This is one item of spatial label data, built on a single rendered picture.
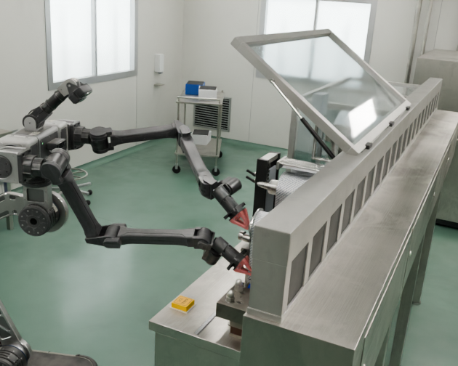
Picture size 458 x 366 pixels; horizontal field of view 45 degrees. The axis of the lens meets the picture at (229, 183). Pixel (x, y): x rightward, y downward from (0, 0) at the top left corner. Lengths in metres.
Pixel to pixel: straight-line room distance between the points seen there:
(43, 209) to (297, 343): 1.54
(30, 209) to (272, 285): 1.51
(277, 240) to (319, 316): 0.22
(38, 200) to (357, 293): 1.56
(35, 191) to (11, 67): 3.52
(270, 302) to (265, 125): 6.95
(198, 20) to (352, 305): 7.31
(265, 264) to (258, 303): 0.10
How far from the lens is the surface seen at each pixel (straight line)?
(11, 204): 2.69
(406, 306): 3.44
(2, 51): 5.87
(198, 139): 7.15
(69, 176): 2.18
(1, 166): 2.24
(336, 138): 1.79
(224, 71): 8.27
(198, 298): 2.37
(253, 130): 8.20
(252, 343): 1.29
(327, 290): 1.40
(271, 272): 1.20
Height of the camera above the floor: 2.11
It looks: 19 degrees down
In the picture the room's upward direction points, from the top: 4 degrees clockwise
